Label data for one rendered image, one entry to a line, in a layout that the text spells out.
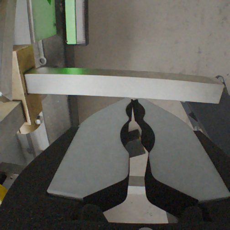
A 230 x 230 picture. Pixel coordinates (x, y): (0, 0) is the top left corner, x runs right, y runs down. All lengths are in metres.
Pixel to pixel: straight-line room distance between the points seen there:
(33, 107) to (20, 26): 0.28
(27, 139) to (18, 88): 0.42
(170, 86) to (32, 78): 0.19
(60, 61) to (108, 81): 0.19
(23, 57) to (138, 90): 0.16
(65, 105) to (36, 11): 0.23
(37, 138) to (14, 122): 0.39
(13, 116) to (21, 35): 0.30
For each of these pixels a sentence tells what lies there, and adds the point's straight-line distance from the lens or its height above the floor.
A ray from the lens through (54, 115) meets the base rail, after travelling 0.47.
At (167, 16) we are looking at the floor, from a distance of 1.10.
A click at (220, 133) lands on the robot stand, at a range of 0.94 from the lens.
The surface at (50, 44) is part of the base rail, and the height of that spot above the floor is 0.70.
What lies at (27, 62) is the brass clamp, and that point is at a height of 0.84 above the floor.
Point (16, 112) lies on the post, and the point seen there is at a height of 0.88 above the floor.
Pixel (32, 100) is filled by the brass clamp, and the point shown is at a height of 0.84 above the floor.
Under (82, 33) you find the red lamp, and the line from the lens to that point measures 0.38.
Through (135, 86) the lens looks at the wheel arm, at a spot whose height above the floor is 0.85.
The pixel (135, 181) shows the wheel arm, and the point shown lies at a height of 0.82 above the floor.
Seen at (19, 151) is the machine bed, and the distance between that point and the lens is 0.72.
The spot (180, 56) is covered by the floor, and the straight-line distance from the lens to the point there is 1.15.
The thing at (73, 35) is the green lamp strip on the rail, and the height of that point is 0.70.
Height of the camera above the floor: 1.07
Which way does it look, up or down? 58 degrees down
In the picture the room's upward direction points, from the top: 174 degrees counter-clockwise
